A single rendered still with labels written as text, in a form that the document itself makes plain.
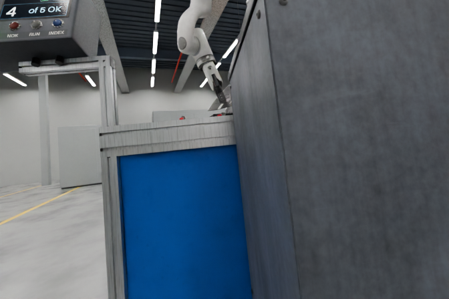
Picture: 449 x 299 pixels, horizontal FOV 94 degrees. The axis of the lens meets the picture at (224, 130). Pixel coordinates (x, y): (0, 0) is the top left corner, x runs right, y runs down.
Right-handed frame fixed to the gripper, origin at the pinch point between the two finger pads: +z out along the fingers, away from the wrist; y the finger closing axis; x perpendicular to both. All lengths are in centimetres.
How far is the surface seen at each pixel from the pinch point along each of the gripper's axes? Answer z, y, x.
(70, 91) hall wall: -548, 1056, 593
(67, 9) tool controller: -28, -37, 32
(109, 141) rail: 6.2, -33.5, 35.9
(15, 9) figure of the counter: -33, -37, 44
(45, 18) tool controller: -27, -38, 37
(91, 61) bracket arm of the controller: -16.1, -32.7, 32.8
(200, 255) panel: 43, -32, 26
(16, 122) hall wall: -467, 988, 846
